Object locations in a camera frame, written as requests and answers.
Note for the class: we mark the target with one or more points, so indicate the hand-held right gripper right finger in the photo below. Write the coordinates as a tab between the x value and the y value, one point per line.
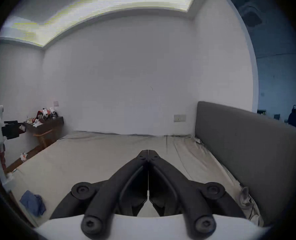
179	184

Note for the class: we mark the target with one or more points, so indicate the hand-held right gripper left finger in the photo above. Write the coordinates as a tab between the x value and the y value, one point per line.
118	184

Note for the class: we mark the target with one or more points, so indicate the crumpled paper scrap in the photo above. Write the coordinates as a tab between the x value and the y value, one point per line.
24	156

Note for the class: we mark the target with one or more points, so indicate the bed with beige sheet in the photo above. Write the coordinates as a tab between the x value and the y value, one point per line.
88	154

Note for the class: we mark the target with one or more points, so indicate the dark wooden side table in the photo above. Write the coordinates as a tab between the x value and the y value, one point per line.
46	129

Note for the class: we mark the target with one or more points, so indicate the grey padded headboard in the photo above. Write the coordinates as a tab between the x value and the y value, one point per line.
250	146

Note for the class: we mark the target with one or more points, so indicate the blue garment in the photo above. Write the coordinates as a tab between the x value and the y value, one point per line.
33	202

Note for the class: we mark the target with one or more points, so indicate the wall socket plate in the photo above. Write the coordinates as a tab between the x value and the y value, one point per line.
179	118

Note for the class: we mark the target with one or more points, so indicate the white wall switch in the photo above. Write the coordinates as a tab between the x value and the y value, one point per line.
56	103

